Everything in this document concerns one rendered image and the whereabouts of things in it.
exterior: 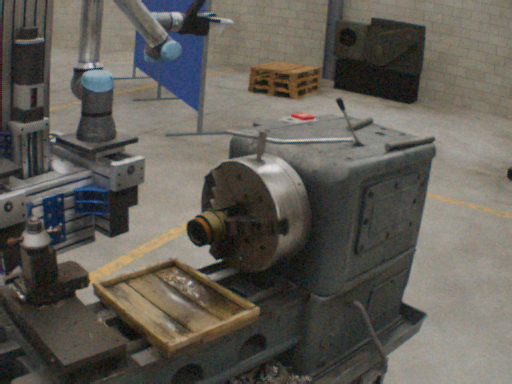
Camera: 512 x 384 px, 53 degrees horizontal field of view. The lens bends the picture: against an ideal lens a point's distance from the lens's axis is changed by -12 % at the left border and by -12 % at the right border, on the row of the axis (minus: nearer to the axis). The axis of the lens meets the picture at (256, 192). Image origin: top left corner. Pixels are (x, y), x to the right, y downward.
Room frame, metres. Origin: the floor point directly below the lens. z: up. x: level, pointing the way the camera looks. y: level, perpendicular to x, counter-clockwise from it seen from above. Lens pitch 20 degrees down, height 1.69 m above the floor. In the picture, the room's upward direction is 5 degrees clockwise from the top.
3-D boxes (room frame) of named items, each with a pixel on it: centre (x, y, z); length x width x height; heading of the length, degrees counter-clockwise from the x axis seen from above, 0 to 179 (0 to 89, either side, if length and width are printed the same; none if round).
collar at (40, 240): (1.09, 0.50, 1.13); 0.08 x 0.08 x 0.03
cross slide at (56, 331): (1.05, 0.46, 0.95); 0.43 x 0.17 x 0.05; 46
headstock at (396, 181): (1.79, -0.26, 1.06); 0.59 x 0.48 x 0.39; 136
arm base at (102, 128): (1.87, 0.58, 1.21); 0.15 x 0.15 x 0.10
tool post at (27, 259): (1.09, 0.49, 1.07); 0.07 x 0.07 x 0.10; 46
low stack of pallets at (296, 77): (9.70, -0.35, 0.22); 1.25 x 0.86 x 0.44; 156
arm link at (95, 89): (1.87, 0.58, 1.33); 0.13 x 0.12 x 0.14; 34
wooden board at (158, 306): (1.29, 0.20, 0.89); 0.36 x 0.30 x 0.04; 46
